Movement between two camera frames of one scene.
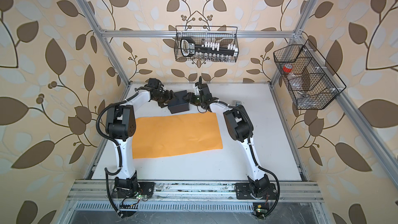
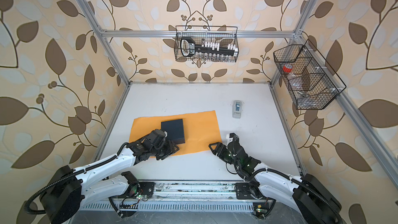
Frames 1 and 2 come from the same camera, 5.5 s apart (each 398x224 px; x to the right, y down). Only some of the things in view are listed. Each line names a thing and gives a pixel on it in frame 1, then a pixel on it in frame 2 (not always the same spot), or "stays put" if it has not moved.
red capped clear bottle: (294, 80) stays put
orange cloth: (174, 134) stays put
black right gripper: (190, 98) to (218, 148)
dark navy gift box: (178, 103) to (174, 129)
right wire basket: (309, 80) stays put
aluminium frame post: (82, 3) stays put
